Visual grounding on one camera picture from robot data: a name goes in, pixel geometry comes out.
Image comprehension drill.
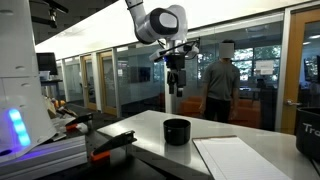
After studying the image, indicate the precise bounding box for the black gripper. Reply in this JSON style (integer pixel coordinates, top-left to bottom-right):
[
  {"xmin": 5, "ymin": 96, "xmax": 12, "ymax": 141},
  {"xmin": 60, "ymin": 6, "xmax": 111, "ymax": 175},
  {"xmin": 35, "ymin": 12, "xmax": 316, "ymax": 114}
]
[{"xmin": 164, "ymin": 53, "xmax": 188, "ymax": 98}]

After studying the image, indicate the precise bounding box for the person in grey shirt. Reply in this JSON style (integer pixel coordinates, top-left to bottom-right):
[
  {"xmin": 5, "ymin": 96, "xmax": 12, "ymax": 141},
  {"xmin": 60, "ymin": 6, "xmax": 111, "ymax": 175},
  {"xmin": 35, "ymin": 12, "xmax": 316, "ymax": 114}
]
[{"xmin": 198, "ymin": 39, "xmax": 241, "ymax": 124}]

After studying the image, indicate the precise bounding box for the black round cup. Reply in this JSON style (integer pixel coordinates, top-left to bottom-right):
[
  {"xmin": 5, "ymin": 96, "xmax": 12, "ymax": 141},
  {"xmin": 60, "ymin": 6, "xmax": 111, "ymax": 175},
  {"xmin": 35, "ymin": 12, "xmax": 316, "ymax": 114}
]
[{"xmin": 163, "ymin": 118, "xmax": 192, "ymax": 146}]

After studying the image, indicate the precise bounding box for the wooden door glass panel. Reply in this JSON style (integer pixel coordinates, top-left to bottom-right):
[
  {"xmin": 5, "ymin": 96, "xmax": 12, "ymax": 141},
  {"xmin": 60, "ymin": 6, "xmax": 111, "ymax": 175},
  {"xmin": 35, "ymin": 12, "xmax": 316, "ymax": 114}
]
[
  {"xmin": 80, "ymin": 54, "xmax": 98, "ymax": 112},
  {"xmin": 98, "ymin": 50, "xmax": 118, "ymax": 117},
  {"xmin": 280, "ymin": 7, "xmax": 320, "ymax": 135}
]

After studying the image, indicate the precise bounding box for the orange sofa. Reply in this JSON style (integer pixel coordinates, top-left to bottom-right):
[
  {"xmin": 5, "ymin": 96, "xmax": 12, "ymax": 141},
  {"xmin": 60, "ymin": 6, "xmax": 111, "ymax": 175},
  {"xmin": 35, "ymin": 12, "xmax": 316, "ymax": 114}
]
[{"xmin": 179, "ymin": 95, "xmax": 262, "ymax": 129}]

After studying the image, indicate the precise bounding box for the black orange clamp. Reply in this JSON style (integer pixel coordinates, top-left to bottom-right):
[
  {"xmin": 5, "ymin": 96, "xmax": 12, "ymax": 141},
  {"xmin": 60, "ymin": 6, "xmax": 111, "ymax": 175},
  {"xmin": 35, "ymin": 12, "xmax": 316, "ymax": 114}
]
[
  {"xmin": 64, "ymin": 112, "xmax": 94, "ymax": 134},
  {"xmin": 89, "ymin": 129, "xmax": 138, "ymax": 164}
]

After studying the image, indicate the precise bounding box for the white paper sign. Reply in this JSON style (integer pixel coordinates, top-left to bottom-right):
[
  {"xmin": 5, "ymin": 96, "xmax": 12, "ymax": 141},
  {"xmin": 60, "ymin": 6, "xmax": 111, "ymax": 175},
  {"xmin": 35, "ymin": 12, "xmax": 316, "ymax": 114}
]
[{"xmin": 254, "ymin": 59, "xmax": 275, "ymax": 76}]

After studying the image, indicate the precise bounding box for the white lined notepad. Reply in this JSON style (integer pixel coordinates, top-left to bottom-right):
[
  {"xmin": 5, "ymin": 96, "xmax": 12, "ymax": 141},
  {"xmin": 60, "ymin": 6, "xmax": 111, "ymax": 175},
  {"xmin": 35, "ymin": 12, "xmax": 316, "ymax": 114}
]
[{"xmin": 192, "ymin": 135, "xmax": 293, "ymax": 180}]

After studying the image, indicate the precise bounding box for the black computer monitor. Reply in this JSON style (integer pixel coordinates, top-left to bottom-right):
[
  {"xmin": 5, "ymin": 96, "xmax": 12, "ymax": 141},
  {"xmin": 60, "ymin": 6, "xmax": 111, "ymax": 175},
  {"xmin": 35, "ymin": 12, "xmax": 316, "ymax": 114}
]
[{"xmin": 35, "ymin": 52, "xmax": 59, "ymax": 76}]

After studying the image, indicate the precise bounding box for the black bin white lettering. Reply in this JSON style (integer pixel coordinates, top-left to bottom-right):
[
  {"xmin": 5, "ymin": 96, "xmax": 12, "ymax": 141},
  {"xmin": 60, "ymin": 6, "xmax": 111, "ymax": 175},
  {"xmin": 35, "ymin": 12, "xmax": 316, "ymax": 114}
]
[{"xmin": 295, "ymin": 106, "xmax": 320, "ymax": 164}]

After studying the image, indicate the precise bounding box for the black wall television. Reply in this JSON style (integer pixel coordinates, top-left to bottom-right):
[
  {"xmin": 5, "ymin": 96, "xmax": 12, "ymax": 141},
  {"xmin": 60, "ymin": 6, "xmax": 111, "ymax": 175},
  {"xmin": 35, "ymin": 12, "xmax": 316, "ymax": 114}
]
[{"xmin": 129, "ymin": 66, "xmax": 152, "ymax": 84}]

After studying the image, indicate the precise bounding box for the silver door handle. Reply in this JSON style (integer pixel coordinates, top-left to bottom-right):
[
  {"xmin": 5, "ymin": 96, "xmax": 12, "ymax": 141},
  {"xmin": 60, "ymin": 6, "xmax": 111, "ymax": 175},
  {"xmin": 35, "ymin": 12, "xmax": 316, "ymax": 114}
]
[{"xmin": 285, "ymin": 99, "xmax": 303, "ymax": 108}]

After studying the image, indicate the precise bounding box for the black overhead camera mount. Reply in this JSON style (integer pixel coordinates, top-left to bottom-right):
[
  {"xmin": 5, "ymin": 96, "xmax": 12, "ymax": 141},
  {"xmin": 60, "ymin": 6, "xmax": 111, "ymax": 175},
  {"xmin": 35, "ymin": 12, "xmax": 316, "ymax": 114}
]
[{"xmin": 29, "ymin": 0, "xmax": 70, "ymax": 29}]

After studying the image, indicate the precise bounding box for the aluminium extrusion rail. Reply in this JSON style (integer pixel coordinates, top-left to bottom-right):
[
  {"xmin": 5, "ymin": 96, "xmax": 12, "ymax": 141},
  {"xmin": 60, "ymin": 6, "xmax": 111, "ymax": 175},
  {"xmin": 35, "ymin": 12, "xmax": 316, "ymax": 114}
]
[{"xmin": 0, "ymin": 134, "xmax": 88, "ymax": 180}]

